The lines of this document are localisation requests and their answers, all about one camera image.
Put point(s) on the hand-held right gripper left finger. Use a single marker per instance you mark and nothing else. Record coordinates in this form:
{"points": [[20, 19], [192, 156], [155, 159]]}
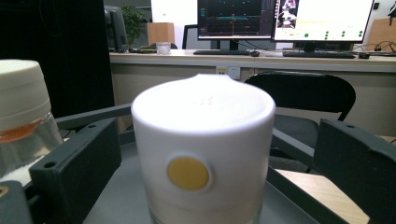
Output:
{"points": [[74, 172]]}

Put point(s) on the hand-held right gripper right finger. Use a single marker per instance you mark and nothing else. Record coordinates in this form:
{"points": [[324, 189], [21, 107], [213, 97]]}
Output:
{"points": [[358, 171]]}

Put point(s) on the glass jar yellow button lid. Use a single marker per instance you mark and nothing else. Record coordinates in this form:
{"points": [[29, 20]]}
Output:
{"points": [[224, 146]]}

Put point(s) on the long beige desk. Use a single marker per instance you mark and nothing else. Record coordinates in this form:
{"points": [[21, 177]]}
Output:
{"points": [[373, 93]]}

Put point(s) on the black folding chair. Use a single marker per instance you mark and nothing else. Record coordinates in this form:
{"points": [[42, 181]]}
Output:
{"points": [[305, 93]]}

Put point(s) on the glass jar ribbed white lid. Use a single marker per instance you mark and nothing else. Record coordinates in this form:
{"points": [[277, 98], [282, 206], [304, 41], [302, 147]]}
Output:
{"points": [[21, 90]]}

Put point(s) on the black computer mouse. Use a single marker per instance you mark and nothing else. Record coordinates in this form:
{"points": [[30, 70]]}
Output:
{"points": [[364, 56], [254, 53]]}

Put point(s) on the black keyboard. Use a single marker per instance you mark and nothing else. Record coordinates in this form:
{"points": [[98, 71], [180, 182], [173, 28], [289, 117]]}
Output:
{"points": [[317, 54], [221, 52]]}

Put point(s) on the large cardboard box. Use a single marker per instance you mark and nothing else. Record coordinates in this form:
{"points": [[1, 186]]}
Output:
{"points": [[381, 34]]}

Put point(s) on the dark flat item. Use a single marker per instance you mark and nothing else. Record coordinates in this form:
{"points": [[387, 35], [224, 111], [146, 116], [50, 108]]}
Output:
{"points": [[144, 49]]}

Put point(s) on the black monitor back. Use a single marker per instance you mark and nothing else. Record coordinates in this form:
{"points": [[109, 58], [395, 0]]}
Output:
{"points": [[116, 28]]}

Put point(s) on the clear plastic cup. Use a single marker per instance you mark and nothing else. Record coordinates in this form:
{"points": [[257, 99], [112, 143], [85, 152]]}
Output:
{"points": [[163, 48]]}

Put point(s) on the monitor with white screen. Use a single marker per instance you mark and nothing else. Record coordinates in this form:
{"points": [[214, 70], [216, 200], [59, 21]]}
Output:
{"points": [[323, 18]]}

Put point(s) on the green potted plant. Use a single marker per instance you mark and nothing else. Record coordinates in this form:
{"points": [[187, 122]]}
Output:
{"points": [[134, 21]]}

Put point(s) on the small cardboard box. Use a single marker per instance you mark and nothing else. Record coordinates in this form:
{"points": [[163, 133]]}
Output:
{"points": [[160, 33]]}

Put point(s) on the monitor with dark screen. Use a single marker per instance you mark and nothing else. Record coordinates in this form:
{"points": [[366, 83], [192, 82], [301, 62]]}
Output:
{"points": [[236, 18]]}

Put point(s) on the white wall socket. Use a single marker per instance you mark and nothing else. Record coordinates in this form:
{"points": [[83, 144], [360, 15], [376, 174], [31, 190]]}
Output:
{"points": [[232, 72]]}

